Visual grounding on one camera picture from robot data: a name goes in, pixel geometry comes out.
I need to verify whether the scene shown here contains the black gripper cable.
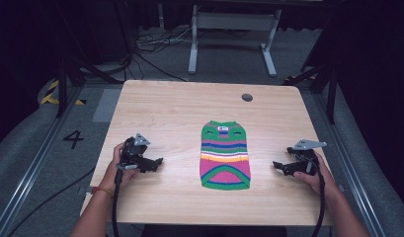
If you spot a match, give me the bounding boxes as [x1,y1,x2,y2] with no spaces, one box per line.
[111,166,124,237]
[308,159,326,237]

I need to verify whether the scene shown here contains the black floor cable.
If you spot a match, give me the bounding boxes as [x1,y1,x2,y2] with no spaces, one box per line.
[4,167,97,237]

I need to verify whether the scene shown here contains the metal floor rail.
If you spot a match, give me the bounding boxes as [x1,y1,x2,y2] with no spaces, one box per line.
[0,84,87,237]
[312,90,388,237]

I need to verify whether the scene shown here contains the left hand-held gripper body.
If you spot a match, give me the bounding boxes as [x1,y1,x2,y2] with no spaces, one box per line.
[116,132,151,171]

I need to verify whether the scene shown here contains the black metal stand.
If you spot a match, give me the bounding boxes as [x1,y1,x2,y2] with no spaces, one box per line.
[283,19,343,125]
[54,0,126,119]

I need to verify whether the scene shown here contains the striped knitted pet sweater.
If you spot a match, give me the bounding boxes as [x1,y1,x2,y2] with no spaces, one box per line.
[199,119,252,192]

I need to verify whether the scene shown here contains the person's right hand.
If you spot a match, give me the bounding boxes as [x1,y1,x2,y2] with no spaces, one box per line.
[292,151,340,199]

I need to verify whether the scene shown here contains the thin orange bracelet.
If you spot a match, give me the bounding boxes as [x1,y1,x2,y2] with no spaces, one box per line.
[91,186,115,199]

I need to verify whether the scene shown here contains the yellow black floor tape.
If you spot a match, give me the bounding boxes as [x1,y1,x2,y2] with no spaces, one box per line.
[40,79,87,107]

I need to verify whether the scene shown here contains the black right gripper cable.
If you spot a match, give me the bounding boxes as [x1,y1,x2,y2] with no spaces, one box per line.
[308,159,326,237]

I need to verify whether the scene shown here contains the person's left hand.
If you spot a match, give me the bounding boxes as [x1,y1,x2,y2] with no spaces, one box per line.
[99,142,140,196]

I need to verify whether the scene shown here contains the white metal table frame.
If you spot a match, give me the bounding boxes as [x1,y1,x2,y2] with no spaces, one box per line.
[188,4,283,78]

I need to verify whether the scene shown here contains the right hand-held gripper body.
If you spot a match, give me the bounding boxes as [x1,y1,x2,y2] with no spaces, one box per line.
[286,138,328,176]

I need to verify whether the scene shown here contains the tangle of floor cables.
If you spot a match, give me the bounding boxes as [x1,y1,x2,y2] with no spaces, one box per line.
[132,25,195,83]

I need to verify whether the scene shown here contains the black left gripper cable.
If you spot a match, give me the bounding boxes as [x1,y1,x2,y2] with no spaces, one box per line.
[111,166,124,237]

